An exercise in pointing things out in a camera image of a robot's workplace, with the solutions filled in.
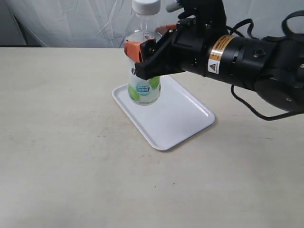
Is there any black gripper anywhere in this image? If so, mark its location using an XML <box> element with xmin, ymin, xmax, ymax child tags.
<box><xmin>124</xmin><ymin>19</ymin><xmax>215</xmax><ymax>76</ymax></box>

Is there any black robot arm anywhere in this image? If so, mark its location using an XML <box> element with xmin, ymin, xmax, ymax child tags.
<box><xmin>124</xmin><ymin>9</ymin><xmax>304</xmax><ymax>116</ymax></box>

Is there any clear plastic drink bottle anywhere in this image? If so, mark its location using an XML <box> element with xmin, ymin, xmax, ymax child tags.
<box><xmin>124</xmin><ymin>0</ymin><xmax>162</xmax><ymax>106</ymax></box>

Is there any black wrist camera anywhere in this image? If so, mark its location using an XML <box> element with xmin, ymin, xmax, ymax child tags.
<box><xmin>166</xmin><ymin>0</ymin><xmax>227</xmax><ymax>29</ymax></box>

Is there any white rectangular tray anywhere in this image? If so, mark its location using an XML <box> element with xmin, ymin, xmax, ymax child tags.
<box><xmin>112</xmin><ymin>76</ymin><xmax>216</xmax><ymax>151</ymax></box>

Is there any white backdrop cloth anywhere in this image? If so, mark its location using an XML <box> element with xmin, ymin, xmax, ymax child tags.
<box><xmin>0</xmin><ymin>0</ymin><xmax>304</xmax><ymax>48</ymax></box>

